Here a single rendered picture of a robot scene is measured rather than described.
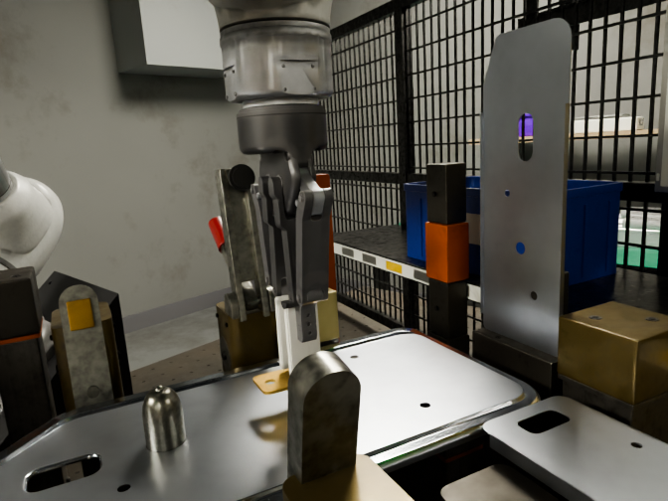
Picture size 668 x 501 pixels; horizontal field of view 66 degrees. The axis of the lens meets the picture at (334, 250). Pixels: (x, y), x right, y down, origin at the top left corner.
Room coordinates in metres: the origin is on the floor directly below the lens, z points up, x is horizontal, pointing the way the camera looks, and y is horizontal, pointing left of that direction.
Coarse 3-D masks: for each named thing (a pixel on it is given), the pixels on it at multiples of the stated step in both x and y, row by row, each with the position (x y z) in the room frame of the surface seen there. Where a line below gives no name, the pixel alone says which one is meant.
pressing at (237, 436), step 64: (192, 384) 0.49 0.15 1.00; (384, 384) 0.47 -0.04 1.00; (448, 384) 0.47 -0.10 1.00; (512, 384) 0.46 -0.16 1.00; (64, 448) 0.39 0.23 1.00; (128, 448) 0.39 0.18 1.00; (192, 448) 0.38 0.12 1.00; (256, 448) 0.37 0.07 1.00; (384, 448) 0.37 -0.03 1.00; (448, 448) 0.38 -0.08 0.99
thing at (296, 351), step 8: (288, 312) 0.43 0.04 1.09; (288, 320) 0.43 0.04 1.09; (288, 328) 0.43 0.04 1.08; (296, 328) 0.43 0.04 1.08; (288, 336) 0.43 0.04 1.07; (296, 336) 0.43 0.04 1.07; (288, 344) 0.43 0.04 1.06; (296, 344) 0.43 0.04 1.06; (304, 344) 0.44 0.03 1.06; (312, 344) 0.44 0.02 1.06; (288, 352) 0.43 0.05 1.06; (296, 352) 0.43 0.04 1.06; (304, 352) 0.44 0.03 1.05; (312, 352) 0.44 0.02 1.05; (288, 360) 0.43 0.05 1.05; (296, 360) 0.43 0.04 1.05
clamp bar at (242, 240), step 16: (224, 176) 0.58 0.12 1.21; (240, 176) 0.56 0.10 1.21; (224, 192) 0.58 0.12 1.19; (240, 192) 0.59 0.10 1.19; (224, 208) 0.57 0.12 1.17; (240, 208) 0.59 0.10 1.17; (224, 224) 0.58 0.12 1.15; (240, 224) 0.59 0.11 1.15; (256, 224) 0.59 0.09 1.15; (240, 240) 0.58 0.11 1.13; (256, 240) 0.58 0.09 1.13; (240, 256) 0.58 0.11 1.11; (256, 256) 0.58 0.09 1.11; (240, 272) 0.57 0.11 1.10; (256, 272) 0.58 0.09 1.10; (240, 288) 0.56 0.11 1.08; (256, 288) 0.58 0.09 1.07; (240, 304) 0.56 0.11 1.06; (240, 320) 0.56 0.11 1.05
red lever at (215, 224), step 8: (216, 224) 0.67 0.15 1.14; (216, 232) 0.66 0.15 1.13; (216, 240) 0.65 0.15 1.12; (224, 240) 0.64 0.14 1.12; (224, 248) 0.64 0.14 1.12; (224, 256) 0.63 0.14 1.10; (248, 288) 0.58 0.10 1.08; (248, 296) 0.57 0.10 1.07; (256, 296) 0.58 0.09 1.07; (248, 304) 0.57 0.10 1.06; (256, 304) 0.57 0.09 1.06
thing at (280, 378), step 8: (256, 376) 0.45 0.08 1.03; (264, 376) 0.45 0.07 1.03; (272, 376) 0.45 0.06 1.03; (280, 376) 0.45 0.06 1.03; (288, 376) 0.44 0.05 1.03; (256, 384) 0.43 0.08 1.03; (264, 384) 0.43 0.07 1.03; (272, 384) 0.43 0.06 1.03; (280, 384) 0.43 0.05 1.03; (264, 392) 0.42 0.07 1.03; (272, 392) 0.42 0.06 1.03
